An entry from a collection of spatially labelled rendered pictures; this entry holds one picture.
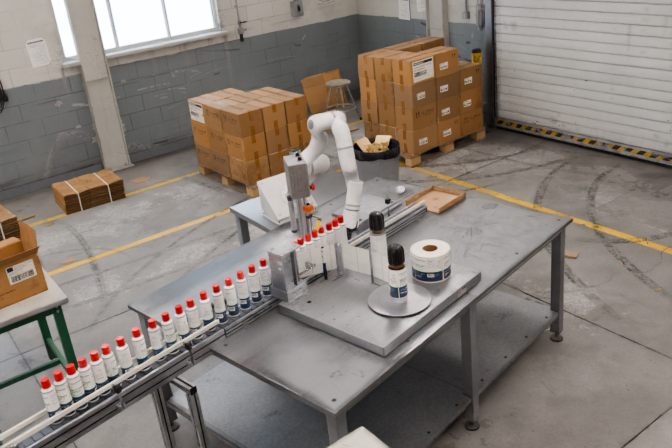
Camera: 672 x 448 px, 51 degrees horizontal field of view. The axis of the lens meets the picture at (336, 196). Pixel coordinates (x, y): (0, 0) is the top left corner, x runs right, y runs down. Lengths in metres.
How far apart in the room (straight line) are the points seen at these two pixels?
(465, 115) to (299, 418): 4.94
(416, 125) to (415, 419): 4.29
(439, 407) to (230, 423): 1.10
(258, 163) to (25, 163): 2.86
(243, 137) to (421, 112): 1.89
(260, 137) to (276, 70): 2.78
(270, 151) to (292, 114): 0.45
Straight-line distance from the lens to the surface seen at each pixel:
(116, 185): 7.88
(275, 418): 3.90
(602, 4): 7.57
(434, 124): 7.71
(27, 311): 4.30
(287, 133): 7.37
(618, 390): 4.41
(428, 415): 3.81
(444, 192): 4.76
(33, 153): 8.74
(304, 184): 3.65
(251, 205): 4.89
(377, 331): 3.25
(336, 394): 2.99
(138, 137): 9.07
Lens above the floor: 2.67
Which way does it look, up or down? 22 degrees down
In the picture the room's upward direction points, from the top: 6 degrees counter-clockwise
